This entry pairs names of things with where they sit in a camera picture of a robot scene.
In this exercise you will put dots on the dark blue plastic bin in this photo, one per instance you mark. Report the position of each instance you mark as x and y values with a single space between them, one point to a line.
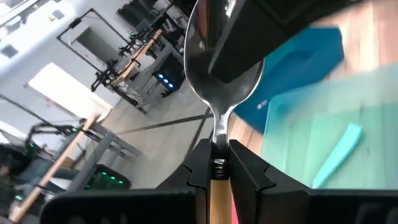
295 68

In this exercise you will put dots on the teal translucent plastic bin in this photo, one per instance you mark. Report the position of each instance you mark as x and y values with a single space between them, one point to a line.
295 140

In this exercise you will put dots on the black computer tower blue lights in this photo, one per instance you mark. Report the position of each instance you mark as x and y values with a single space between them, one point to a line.
169 73

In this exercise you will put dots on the black computer tower green lights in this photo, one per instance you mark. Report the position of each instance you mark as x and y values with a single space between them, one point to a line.
109 179

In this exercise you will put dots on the background wooden workbench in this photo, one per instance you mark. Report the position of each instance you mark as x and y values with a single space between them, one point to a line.
136 58
56 166

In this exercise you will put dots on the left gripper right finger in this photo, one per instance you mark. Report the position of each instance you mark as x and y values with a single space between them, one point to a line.
264 202

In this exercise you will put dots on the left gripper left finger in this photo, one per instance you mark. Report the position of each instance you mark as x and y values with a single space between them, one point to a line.
174 202

